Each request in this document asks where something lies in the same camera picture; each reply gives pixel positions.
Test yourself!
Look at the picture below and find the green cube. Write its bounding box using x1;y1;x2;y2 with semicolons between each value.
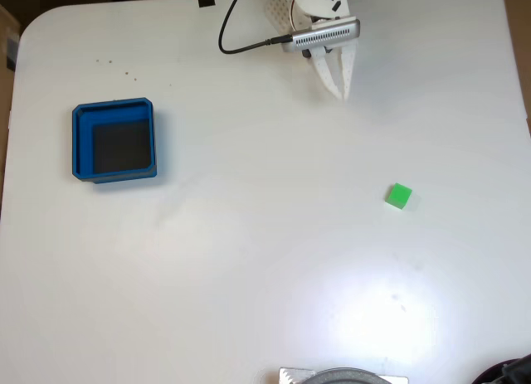
384;182;414;211

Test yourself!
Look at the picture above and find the blue square box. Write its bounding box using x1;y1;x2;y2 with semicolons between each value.
71;96;159;185

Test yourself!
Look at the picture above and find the brown cardboard box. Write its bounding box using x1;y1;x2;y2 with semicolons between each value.
0;3;22;75

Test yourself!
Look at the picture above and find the grey round object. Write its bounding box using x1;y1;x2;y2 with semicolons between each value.
303;367;393;384

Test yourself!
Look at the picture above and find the black object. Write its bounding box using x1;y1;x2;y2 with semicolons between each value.
472;352;531;384

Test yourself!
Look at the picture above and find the silver camera box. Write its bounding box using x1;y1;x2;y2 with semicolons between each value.
281;18;362;55

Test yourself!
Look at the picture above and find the silver metal bracket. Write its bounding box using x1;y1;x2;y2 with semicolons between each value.
278;367;410;384

